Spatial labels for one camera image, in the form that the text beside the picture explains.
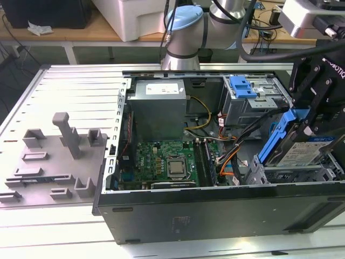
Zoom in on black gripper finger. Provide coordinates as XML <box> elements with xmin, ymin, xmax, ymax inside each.
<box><xmin>288</xmin><ymin>63</ymin><xmax>322</xmax><ymax>144</ymax></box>

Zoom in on hard disk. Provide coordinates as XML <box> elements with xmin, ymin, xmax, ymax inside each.
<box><xmin>257</xmin><ymin>107</ymin><xmax>337</xmax><ymax>168</ymax></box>

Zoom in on metal disk bay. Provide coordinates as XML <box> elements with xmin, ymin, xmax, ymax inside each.
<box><xmin>244</xmin><ymin>106</ymin><xmax>345</xmax><ymax>186</ymax></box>

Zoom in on blue drive cage latch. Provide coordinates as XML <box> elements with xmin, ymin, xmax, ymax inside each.
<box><xmin>228</xmin><ymin>76</ymin><xmax>259</xmax><ymax>100</ymax></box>

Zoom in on metal optical drive cage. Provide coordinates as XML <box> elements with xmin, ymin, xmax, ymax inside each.
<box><xmin>219</xmin><ymin>75</ymin><xmax>293</xmax><ymax>127</ymax></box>

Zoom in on small black box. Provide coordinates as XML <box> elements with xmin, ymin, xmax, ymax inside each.
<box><xmin>270</xmin><ymin>9</ymin><xmax>282</xmax><ymax>25</ymax></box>

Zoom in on black bin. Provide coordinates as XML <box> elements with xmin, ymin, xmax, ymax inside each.
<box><xmin>198</xmin><ymin>48</ymin><xmax>213</xmax><ymax>64</ymax></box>

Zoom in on RAM stick with black chips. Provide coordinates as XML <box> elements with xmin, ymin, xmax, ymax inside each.
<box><xmin>204</xmin><ymin>139</ymin><xmax>218</xmax><ymax>187</ymax></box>

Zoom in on black RAM slot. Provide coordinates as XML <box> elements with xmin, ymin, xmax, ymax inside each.
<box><xmin>192</xmin><ymin>139</ymin><xmax>205</xmax><ymax>187</ymax></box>

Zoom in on CPU socket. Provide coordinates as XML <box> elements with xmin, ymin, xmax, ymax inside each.
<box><xmin>165</xmin><ymin>155</ymin><xmax>191</xmax><ymax>180</ymax></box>

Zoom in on grey power supply unit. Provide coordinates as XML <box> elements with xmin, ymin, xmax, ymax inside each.
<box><xmin>126</xmin><ymin>79</ymin><xmax>188</xmax><ymax>142</ymax></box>

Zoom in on silver CPU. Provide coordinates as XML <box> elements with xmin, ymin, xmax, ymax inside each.
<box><xmin>168</xmin><ymin>161</ymin><xmax>187</xmax><ymax>174</ymax></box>

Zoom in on black PC case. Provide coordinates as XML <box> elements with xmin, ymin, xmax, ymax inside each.
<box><xmin>92</xmin><ymin>69</ymin><xmax>345</xmax><ymax>245</ymax></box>

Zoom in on green motherboard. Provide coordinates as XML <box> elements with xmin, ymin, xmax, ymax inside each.
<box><xmin>117</xmin><ymin>139</ymin><xmax>224</xmax><ymax>189</ymax></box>

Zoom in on white foam box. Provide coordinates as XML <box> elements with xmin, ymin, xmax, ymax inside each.
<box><xmin>93</xmin><ymin>0</ymin><xmax>173</xmax><ymax>43</ymax></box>

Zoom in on black case fan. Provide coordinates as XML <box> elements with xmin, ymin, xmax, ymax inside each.
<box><xmin>118</xmin><ymin>107</ymin><xmax>137</xmax><ymax>173</ymax></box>

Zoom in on wooden desk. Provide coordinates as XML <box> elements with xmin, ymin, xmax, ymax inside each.
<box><xmin>0</xmin><ymin>0</ymin><xmax>345</xmax><ymax>65</ymax></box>

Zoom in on large black box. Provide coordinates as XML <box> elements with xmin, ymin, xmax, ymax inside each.
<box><xmin>0</xmin><ymin>0</ymin><xmax>92</xmax><ymax>30</ymax></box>

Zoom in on grey parts rack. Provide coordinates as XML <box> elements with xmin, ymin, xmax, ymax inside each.
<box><xmin>0</xmin><ymin>112</ymin><xmax>110</xmax><ymax>208</ymax></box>

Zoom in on crumpled white paper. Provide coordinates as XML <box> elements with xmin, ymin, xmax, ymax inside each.
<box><xmin>26</xmin><ymin>21</ymin><xmax>54</xmax><ymax>37</ymax></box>

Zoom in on RAM stick with white label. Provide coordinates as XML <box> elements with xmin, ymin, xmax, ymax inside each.
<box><xmin>7</xmin><ymin>176</ymin><xmax>56</xmax><ymax>187</ymax></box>

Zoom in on thick black camera cable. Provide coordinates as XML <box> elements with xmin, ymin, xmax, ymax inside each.
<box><xmin>237</xmin><ymin>0</ymin><xmax>328</xmax><ymax>63</ymax></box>

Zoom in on black sleeved cable bundle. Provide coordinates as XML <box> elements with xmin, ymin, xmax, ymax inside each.
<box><xmin>215</xmin><ymin>106</ymin><xmax>293</xmax><ymax>165</ymax></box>

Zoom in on multicolour power wires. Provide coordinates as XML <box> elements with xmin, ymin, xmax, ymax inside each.
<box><xmin>184</xmin><ymin>129</ymin><xmax>239</xmax><ymax>165</ymax></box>

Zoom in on yellow black wires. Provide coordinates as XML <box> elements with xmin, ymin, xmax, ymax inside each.
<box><xmin>184</xmin><ymin>96</ymin><xmax>212</xmax><ymax>133</ymax></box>

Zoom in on orange data wire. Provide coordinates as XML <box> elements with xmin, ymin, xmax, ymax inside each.
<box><xmin>218</xmin><ymin>159</ymin><xmax>235</xmax><ymax>179</ymax></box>

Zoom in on cable with metal plug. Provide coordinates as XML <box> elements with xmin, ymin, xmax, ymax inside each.
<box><xmin>160</xmin><ymin>0</ymin><xmax>176</xmax><ymax>63</ymax></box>

